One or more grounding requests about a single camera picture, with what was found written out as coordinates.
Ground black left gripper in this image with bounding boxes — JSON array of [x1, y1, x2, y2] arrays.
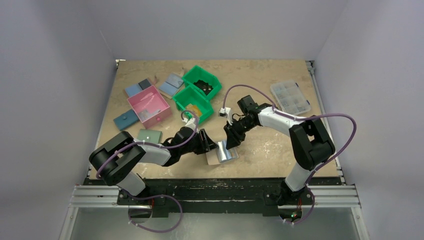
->
[[179, 128, 218, 155]]

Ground beige leather card holder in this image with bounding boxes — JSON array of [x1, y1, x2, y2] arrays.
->
[[205, 139, 240, 166]]

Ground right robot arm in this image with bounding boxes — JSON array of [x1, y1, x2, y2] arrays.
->
[[223, 95, 336, 206]]

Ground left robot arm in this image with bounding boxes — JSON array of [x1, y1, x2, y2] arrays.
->
[[88, 126, 218, 205]]

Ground yellow card in bin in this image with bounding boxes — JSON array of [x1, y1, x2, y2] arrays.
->
[[185, 103, 202, 117]]

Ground green bin with yellow card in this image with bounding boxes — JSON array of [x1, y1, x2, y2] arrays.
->
[[172, 86, 214, 124]]

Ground green closed card holder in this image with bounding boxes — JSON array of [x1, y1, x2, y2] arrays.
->
[[136, 129, 162, 144]]

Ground light blue open card holder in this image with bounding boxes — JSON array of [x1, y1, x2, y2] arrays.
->
[[158, 73, 184, 99]]

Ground dark blue closed card holder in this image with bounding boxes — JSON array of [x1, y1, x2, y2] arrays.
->
[[113, 109, 140, 131]]

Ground blue grey open card holder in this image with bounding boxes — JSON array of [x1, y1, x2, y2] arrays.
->
[[124, 78, 152, 98]]

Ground green bin with black parts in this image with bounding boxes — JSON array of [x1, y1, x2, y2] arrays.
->
[[182, 65, 222, 101]]

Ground black parts in bin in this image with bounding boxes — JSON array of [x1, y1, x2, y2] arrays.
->
[[194, 79, 213, 96]]

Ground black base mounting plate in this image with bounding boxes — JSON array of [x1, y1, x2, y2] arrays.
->
[[82, 177, 314, 219]]

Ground clear plastic screw organizer box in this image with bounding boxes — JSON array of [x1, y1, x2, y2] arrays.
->
[[270, 80, 311, 116]]

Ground pink box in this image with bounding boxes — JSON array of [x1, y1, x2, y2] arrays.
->
[[127, 85, 172, 129]]

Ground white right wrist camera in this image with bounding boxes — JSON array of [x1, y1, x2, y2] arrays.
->
[[218, 107, 233, 124]]

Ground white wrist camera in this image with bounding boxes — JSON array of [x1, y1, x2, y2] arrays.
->
[[218, 107, 233, 124], [182, 117, 198, 131]]

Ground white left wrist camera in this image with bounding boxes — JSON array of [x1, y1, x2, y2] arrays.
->
[[182, 117, 198, 131]]

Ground aluminium frame rail right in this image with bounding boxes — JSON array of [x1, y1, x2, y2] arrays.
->
[[305, 60, 346, 185]]

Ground aluminium frame rail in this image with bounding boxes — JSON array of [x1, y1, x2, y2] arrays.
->
[[305, 60, 346, 185], [59, 185, 370, 240]]

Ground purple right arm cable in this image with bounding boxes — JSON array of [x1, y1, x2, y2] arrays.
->
[[222, 84, 358, 226]]

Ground aluminium front frame rail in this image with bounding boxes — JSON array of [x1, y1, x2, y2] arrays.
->
[[59, 185, 370, 240]]

